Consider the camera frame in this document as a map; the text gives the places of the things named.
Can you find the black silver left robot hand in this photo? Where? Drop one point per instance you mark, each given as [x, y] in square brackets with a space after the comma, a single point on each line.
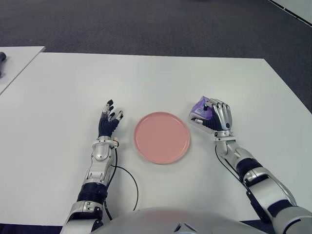
[107, 125]

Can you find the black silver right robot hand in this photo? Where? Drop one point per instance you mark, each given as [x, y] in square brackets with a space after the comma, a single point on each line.
[221, 117]

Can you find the purple tissue paper pack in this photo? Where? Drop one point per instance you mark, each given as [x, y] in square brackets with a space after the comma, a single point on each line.
[200, 109]

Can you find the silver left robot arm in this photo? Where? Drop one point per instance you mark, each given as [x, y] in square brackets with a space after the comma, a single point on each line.
[101, 153]

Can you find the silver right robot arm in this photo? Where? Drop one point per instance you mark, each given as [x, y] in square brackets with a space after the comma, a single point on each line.
[256, 175]

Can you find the pink round plate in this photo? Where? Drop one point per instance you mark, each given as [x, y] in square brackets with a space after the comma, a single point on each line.
[162, 137]

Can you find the silver robot torso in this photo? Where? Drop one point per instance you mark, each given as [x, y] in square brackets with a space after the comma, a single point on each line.
[158, 220]

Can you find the white side table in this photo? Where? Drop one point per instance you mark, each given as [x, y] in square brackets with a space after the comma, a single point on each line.
[19, 61]

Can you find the black object on side table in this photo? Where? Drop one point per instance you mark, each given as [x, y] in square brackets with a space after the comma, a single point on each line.
[2, 57]

